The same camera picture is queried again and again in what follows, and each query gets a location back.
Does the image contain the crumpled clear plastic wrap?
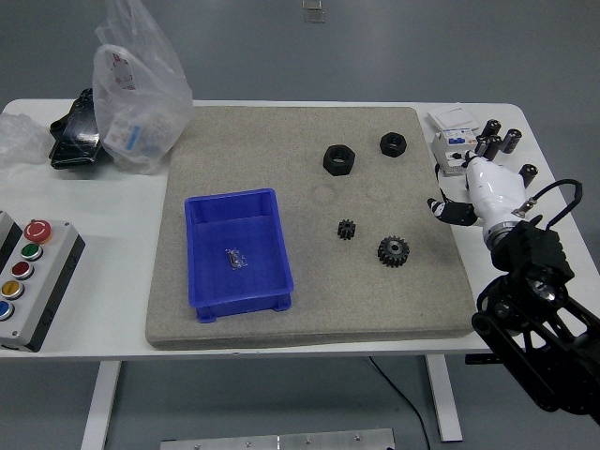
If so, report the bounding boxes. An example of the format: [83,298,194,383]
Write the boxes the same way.
[0,112,53,173]

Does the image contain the clear plastic bag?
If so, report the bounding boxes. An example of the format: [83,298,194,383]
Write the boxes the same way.
[92,0,194,175]

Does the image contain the black floor cable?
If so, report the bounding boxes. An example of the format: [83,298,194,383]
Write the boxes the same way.
[367,356,432,450]

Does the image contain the white switch plate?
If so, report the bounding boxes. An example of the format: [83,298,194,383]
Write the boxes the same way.
[427,106,480,134]

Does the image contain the blue plastic box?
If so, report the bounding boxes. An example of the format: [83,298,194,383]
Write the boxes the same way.
[184,187,295,324]

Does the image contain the large black gear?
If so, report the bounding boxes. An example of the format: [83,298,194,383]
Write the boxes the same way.
[376,234,412,269]

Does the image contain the small black hex nut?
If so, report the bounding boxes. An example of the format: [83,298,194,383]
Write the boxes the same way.
[378,131,408,158]

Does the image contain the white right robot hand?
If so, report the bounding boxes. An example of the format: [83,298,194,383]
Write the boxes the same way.
[425,153,528,232]

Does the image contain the grey-brown foam mat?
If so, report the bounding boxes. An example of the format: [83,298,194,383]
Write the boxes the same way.
[144,106,474,351]

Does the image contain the silver metal plate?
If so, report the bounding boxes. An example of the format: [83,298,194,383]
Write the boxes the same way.
[159,427,395,450]

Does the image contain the white circuit breaker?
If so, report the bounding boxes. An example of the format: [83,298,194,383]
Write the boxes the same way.
[430,126,479,178]

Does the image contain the large black hex nut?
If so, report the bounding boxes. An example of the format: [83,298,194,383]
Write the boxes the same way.
[322,143,357,177]

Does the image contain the black wrapped bracket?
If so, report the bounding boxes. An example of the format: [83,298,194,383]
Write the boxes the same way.
[49,87,113,171]

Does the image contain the grey push-button control box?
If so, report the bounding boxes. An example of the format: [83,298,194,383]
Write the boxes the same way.
[0,218,87,353]

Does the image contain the small clear bag of screws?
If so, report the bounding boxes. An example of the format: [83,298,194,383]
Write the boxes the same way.
[224,247,248,271]

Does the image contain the white table leg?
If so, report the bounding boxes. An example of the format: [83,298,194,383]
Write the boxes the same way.
[80,360,122,450]
[424,354,465,443]

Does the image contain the floor hatch cover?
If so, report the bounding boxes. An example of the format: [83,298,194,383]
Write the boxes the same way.
[302,0,327,23]

